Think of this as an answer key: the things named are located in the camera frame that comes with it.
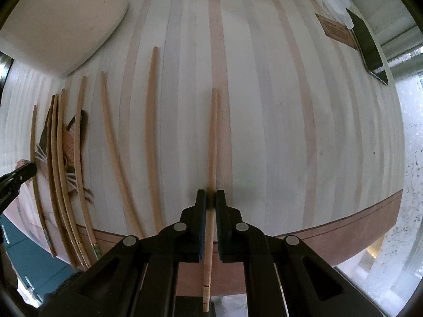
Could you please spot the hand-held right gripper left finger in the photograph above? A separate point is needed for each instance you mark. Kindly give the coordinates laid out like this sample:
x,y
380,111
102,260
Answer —
x,y
202,224

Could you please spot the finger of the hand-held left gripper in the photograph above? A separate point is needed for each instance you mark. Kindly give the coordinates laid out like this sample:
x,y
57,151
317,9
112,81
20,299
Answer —
x,y
23,172

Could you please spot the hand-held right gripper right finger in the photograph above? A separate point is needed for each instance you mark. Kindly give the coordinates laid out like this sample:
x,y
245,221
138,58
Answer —
x,y
222,224

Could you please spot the light wooden chopstick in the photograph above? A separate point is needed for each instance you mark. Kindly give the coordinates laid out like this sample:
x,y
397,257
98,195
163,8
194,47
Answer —
x,y
213,138

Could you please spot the bunch of wooden chopsticks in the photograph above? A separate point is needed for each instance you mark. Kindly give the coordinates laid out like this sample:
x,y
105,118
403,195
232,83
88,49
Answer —
x,y
150,138

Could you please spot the cream round utensil holder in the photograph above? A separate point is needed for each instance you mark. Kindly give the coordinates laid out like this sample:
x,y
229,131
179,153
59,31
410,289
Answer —
x,y
66,16

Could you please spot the teal cabinet front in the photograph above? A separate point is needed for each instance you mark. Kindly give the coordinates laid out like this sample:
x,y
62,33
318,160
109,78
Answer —
x,y
29,257

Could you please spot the frosted glass sliding door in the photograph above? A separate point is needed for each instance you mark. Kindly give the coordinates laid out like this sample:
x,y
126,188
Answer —
x,y
413,138

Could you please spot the brown card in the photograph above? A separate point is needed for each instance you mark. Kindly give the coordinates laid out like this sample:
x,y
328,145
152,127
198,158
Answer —
x,y
335,31

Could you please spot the clear plastic condiment tray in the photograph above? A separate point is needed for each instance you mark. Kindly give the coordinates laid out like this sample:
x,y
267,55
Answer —
x,y
366,46

